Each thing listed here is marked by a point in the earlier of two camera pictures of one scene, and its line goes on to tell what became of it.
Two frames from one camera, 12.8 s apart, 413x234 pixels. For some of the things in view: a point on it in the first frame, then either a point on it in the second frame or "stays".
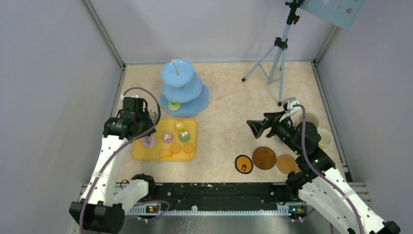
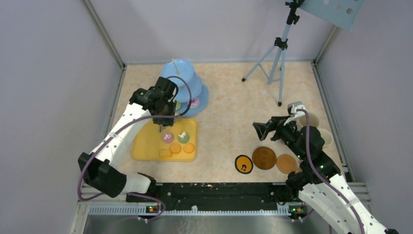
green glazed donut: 174,106 stays
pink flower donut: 167,137 stays
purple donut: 152,143 → 195,103
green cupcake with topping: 184,136 stays
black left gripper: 146,115 → 169,121
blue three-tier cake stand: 181,84 stays
